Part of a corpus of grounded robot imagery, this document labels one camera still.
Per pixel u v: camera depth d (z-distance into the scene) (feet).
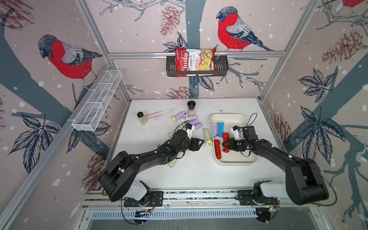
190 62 2.87
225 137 2.94
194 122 3.40
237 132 2.70
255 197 2.19
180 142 2.16
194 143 2.44
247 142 2.30
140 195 1.99
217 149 2.93
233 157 2.82
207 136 3.12
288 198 1.51
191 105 3.34
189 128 2.50
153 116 3.59
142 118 3.30
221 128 3.30
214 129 3.25
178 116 3.55
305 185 1.38
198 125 3.32
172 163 2.76
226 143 2.85
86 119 2.31
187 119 3.41
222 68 3.06
